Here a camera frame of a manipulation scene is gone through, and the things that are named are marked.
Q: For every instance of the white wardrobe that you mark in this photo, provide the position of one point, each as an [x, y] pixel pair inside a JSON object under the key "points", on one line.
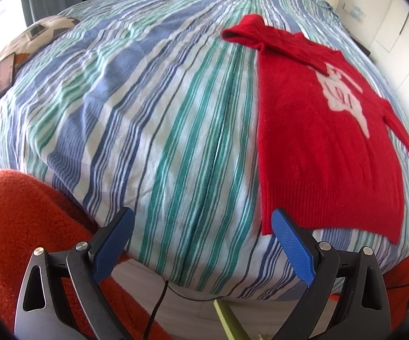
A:
{"points": [[395, 24]]}

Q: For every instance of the patterned cushion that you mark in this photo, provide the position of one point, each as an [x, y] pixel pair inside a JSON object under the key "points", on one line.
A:
{"points": [[53, 28]]}

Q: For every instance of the striped bed cover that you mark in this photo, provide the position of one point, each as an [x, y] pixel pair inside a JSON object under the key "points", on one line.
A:
{"points": [[137, 113]]}

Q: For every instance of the dark tablet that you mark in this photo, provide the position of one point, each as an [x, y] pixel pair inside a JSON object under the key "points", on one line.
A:
{"points": [[6, 74]]}

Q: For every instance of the small phone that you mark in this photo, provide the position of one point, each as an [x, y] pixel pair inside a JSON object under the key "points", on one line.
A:
{"points": [[36, 32]]}

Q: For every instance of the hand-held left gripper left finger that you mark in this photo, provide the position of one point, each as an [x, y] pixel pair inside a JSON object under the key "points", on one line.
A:
{"points": [[114, 244]]}

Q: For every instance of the orange fleece cloth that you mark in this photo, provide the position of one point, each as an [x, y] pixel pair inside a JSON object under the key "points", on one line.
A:
{"points": [[20, 212], [406, 269]]}

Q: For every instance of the wall socket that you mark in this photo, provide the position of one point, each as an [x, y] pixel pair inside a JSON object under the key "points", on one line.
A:
{"points": [[353, 10]]}

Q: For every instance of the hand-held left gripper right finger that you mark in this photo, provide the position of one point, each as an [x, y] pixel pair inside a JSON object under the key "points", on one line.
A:
{"points": [[294, 244]]}

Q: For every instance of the red knit sweater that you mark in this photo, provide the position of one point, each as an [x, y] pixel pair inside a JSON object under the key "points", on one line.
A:
{"points": [[314, 138]]}

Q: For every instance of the green plastic part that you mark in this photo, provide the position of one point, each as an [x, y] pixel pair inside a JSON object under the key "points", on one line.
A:
{"points": [[229, 320]]}

